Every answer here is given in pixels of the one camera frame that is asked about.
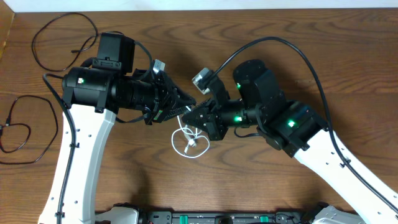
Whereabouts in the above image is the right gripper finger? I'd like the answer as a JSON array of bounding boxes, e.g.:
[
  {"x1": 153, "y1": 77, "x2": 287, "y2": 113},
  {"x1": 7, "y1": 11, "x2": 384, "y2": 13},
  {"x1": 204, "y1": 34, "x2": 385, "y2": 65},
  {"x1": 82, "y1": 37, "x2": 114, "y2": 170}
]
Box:
[
  {"x1": 182, "y1": 107, "x2": 215, "y2": 133},
  {"x1": 194, "y1": 98, "x2": 215, "y2": 111}
]

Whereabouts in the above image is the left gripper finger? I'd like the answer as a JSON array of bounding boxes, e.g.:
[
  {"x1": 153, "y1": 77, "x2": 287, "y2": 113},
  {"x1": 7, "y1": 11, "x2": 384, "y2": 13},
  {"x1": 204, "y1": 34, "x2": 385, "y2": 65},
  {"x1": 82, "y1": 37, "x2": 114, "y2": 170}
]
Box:
[
  {"x1": 162, "y1": 106, "x2": 190, "y2": 121},
  {"x1": 169, "y1": 80, "x2": 197, "y2": 108}
]

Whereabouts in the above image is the white USB cable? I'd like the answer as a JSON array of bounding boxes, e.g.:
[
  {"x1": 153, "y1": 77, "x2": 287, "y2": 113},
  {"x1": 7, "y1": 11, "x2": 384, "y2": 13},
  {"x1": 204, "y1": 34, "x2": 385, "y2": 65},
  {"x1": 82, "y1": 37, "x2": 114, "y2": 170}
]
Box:
[{"x1": 171, "y1": 105, "x2": 211, "y2": 159}]

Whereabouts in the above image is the black USB cable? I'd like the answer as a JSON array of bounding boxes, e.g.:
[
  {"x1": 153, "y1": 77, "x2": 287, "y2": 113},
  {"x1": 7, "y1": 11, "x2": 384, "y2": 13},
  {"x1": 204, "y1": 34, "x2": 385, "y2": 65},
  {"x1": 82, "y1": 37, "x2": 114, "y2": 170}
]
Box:
[{"x1": 30, "y1": 12, "x2": 125, "y2": 73}]

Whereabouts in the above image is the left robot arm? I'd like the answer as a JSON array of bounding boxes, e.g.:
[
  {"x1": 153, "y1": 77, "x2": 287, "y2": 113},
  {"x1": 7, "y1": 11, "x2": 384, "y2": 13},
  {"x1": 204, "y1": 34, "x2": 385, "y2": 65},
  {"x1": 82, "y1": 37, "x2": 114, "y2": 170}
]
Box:
[{"x1": 39, "y1": 32, "x2": 196, "y2": 223}]

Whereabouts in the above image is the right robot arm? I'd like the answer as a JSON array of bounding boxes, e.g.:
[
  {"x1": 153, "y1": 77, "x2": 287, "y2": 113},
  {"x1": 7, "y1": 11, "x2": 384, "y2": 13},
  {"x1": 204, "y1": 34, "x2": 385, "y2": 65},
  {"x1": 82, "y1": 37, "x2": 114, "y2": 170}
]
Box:
[{"x1": 182, "y1": 59, "x2": 397, "y2": 223}]

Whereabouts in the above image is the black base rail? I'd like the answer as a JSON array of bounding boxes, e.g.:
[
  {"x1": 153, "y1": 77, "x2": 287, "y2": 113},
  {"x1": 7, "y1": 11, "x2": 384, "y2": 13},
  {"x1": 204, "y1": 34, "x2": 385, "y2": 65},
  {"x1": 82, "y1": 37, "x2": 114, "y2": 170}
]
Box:
[{"x1": 95, "y1": 202, "x2": 368, "y2": 224}]

